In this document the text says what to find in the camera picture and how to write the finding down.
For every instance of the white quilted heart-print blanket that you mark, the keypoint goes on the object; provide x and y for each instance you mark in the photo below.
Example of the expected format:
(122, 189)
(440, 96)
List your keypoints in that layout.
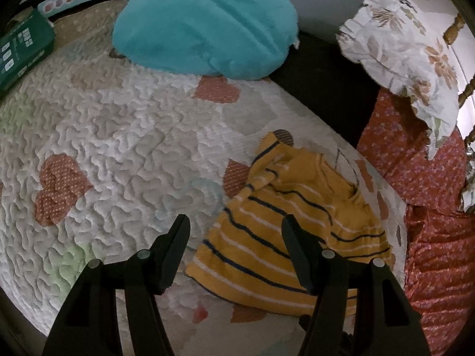
(111, 137)

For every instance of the grey cushion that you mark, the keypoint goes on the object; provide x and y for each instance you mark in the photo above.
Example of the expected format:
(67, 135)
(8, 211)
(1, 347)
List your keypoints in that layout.
(319, 3)

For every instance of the teal plush pillow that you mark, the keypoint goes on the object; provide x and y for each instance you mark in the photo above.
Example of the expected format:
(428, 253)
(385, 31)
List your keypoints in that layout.
(207, 26)

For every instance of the silver foil sheet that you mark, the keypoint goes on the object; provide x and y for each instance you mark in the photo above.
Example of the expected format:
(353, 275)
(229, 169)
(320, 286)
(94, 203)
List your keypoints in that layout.
(469, 181)

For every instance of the red floral cloth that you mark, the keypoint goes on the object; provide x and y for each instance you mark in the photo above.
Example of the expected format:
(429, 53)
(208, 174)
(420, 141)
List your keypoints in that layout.
(434, 267)

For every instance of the white leaf-print pillow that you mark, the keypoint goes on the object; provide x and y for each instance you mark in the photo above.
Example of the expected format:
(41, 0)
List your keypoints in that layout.
(404, 44)

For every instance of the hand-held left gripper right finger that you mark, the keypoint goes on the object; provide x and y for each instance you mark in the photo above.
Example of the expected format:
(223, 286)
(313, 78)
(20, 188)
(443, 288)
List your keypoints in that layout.
(300, 256)

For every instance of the green cardboard box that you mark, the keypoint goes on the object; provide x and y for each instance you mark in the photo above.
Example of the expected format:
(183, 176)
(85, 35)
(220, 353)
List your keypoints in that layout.
(24, 52)

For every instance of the yellow striped sweater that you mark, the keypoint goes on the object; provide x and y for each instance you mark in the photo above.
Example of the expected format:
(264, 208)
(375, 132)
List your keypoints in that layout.
(267, 237)

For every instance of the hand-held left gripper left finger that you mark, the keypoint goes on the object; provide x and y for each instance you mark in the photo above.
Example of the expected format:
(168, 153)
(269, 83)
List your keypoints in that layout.
(174, 248)

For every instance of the dark cloth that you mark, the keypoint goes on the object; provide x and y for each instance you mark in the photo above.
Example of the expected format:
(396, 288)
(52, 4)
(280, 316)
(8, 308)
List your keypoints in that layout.
(326, 81)

